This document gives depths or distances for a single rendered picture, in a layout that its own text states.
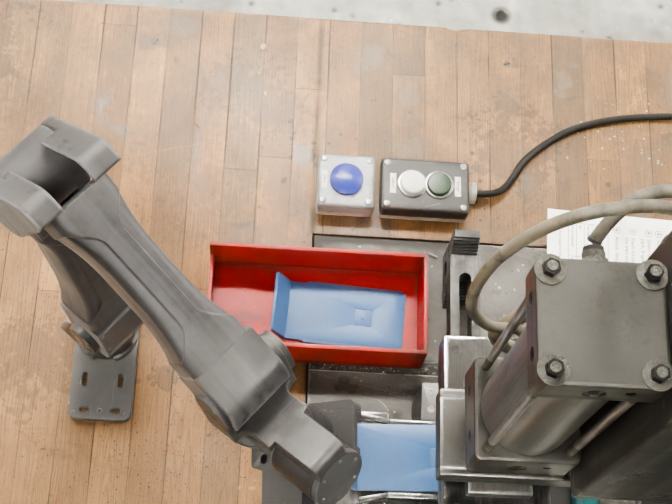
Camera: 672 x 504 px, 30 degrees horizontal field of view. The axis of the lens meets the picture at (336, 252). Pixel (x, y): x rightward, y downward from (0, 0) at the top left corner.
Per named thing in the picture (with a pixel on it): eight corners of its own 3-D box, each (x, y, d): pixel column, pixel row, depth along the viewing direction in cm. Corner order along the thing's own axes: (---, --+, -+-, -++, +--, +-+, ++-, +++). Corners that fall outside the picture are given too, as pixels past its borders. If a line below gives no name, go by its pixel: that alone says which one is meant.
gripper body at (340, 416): (362, 468, 121) (327, 455, 114) (270, 476, 125) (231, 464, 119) (362, 402, 123) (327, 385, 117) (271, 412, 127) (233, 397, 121)
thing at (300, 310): (275, 280, 147) (276, 271, 144) (405, 295, 147) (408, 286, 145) (269, 337, 144) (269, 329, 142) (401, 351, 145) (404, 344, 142)
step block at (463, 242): (442, 257, 150) (454, 229, 142) (466, 258, 150) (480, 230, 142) (442, 308, 148) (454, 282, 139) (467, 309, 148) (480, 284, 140)
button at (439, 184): (425, 178, 152) (427, 171, 150) (449, 179, 152) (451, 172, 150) (425, 200, 151) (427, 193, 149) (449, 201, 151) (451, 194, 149)
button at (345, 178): (329, 168, 151) (330, 161, 149) (362, 170, 152) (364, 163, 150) (328, 198, 150) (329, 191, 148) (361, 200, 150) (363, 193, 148)
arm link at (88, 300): (159, 322, 135) (77, 150, 106) (114, 366, 132) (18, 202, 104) (121, 290, 137) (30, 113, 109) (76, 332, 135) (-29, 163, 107)
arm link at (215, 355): (309, 369, 109) (69, 100, 102) (237, 444, 106) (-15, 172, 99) (261, 364, 120) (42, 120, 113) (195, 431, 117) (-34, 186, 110)
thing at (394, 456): (340, 424, 133) (341, 417, 130) (484, 426, 133) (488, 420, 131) (339, 490, 130) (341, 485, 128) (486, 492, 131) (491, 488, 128)
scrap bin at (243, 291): (210, 259, 148) (209, 240, 142) (421, 271, 149) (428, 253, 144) (203, 357, 143) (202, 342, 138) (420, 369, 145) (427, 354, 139)
